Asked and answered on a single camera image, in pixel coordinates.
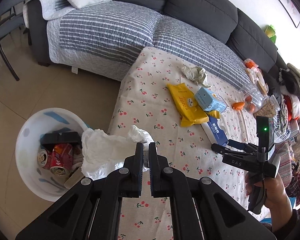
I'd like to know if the orange peel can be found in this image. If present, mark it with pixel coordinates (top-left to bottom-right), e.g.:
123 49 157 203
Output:
232 101 245 111

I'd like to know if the light blue carton box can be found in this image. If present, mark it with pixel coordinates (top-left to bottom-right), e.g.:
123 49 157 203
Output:
194 87 228 113

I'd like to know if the crushed red soda can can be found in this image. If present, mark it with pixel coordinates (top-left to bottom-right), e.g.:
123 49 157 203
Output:
50 143 73 178

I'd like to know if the white tissue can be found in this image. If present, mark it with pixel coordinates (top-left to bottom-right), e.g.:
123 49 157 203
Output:
81 125 154 180

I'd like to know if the yellow wet wipes pack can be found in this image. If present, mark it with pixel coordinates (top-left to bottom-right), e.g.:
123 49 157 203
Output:
166 83 220 127

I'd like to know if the black remote control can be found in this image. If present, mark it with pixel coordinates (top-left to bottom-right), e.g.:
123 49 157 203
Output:
40 132 81 145

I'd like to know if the white plastic trash bin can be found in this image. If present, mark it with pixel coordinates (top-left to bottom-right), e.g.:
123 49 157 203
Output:
15 108 88 202

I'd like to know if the person's right hand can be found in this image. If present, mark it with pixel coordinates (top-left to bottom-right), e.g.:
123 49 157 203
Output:
254 174 293 232

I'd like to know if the orange tangerine front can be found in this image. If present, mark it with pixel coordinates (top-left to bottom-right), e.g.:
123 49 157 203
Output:
248 103 256 113

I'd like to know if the orange tangerine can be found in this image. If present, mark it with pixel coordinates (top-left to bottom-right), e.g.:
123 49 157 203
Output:
245 95 252 103
248 103 256 113

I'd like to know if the jar of seeds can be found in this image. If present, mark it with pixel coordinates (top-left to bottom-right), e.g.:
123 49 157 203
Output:
253 95 281 118

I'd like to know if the orange tangerine right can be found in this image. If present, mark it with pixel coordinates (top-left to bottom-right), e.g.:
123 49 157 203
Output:
245 95 252 103

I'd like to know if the cherry print table cloth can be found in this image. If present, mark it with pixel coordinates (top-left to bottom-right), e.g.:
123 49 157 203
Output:
108 47 248 239

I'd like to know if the crumpled beige tissue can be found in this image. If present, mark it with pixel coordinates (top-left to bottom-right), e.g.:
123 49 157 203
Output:
181 66 211 88

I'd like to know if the dark grey sofa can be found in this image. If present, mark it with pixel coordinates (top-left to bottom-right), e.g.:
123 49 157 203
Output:
26 0 288 81

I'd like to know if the grey striped quilted cover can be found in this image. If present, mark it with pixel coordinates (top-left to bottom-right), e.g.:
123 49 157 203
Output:
23 0 250 89

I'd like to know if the grey chair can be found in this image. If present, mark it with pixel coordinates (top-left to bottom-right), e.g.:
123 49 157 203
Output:
0 10 24 81

